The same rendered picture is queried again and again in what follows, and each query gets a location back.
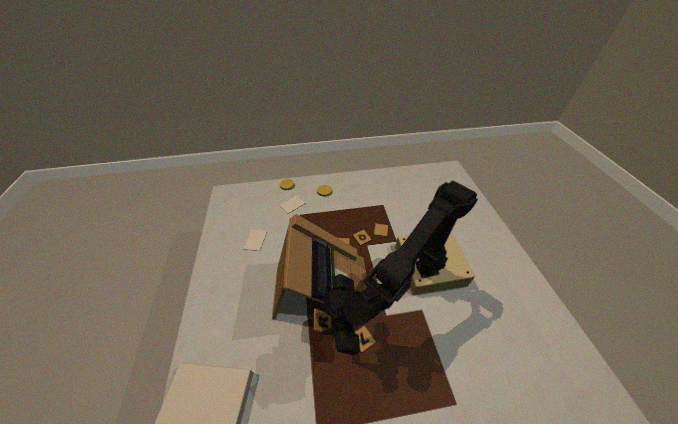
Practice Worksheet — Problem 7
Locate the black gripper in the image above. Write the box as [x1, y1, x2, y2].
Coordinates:
[321, 274, 360, 355]

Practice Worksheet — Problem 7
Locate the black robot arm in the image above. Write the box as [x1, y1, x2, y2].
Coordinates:
[323, 180, 478, 326]

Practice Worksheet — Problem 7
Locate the yellow flat disc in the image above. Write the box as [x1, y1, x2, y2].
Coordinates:
[280, 179, 294, 190]
[317, 185, 332, 196]

